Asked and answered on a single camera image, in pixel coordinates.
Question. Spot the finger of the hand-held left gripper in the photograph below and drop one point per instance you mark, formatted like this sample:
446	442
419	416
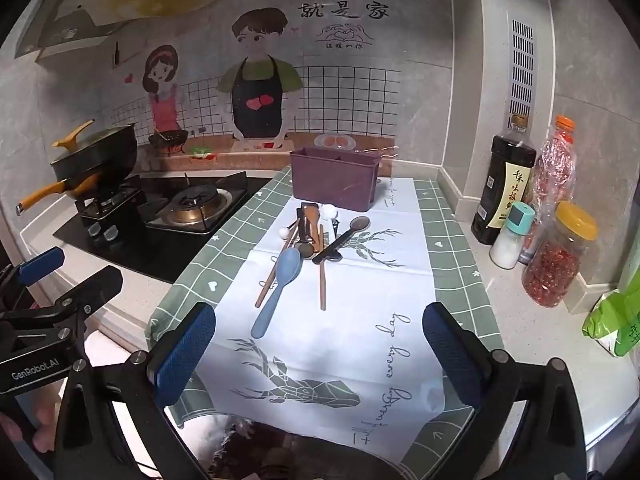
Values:
41	263
92	290

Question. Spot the metal spatula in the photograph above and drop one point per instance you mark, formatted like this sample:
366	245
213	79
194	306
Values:
303	247

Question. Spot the orange capped plastic bottle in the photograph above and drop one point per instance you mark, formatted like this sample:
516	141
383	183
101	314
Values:
552	170

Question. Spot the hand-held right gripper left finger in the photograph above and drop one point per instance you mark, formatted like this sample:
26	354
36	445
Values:
186	350

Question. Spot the wooden chopstick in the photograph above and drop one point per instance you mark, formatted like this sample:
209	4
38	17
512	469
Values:
270	280
322	285

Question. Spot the dark wooden spoon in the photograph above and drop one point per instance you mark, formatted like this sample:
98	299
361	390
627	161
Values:
358	224

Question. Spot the black gas stove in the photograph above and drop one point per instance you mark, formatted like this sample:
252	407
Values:
125	255

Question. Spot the light wooden spoon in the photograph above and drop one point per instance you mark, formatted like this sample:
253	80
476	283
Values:
310	212

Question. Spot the cartoon wall sticker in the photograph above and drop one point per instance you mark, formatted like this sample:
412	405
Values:
325	90

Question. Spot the yellow lidded chili jar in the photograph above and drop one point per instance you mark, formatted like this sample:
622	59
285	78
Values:
550	270

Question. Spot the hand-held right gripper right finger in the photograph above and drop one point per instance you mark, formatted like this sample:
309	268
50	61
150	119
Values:
447	350

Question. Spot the teal capped salt shaker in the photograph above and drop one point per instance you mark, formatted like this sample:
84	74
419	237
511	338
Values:
507	247

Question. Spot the purple utensil holder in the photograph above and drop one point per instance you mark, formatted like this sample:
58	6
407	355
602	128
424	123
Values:
332	180

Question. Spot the black wok with lid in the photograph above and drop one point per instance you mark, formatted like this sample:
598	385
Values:
100	152

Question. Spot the white spoon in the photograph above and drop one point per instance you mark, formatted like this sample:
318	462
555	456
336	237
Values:
284	232
330	211

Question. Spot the green checked deer tablecloth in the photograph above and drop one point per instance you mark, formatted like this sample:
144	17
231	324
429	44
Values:
320	360

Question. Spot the white vent grille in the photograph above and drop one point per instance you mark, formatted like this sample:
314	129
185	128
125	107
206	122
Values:
522	70

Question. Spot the blue plastic spoon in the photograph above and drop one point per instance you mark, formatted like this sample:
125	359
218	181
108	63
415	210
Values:
290	267

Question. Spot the dark soy sauce bottle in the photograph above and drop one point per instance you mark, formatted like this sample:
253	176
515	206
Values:
502	185

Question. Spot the green plastic bag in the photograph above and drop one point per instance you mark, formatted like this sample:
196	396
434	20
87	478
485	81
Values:
617	320

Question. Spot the range hood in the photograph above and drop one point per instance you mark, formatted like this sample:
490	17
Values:
75	15

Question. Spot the person's left hand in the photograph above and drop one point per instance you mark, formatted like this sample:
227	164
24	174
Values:
45	412

